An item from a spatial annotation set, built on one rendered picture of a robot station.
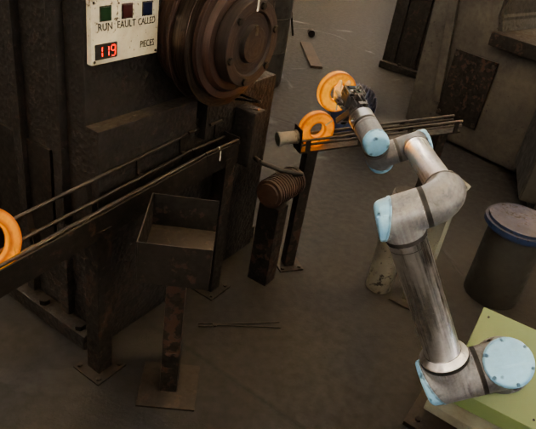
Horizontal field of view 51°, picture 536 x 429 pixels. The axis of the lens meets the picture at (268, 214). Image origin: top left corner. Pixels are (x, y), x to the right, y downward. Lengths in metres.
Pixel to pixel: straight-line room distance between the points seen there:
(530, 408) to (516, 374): 0.30
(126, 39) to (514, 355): 1.48
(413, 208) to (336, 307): 1.11
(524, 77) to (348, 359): 2.56
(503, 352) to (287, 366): 0.81
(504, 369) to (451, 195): 0.59
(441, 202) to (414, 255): 0.17
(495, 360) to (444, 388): 0.17
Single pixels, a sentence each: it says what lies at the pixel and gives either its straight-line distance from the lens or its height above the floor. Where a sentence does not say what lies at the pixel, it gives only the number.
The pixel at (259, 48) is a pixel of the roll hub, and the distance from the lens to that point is 1.93.
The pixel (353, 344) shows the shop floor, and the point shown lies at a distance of 2.42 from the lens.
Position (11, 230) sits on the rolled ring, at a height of 0.70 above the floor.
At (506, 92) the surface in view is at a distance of 4.32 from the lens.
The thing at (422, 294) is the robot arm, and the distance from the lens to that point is 1.68.
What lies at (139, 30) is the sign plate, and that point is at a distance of 1.82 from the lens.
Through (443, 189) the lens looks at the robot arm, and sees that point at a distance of 1.57.
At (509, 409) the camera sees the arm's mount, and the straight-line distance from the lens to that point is 2.15.
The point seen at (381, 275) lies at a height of 0.11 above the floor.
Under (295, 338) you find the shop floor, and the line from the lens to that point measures 2.37.
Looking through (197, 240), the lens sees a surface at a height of 0.60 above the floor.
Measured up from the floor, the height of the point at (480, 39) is 0.80.
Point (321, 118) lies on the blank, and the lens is 2.38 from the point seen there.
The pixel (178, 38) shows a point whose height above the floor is 1.13.
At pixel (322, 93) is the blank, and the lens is 2.22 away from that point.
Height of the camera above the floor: 1.61
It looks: 31 degrees down
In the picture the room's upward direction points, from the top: 10 degrees clockwise
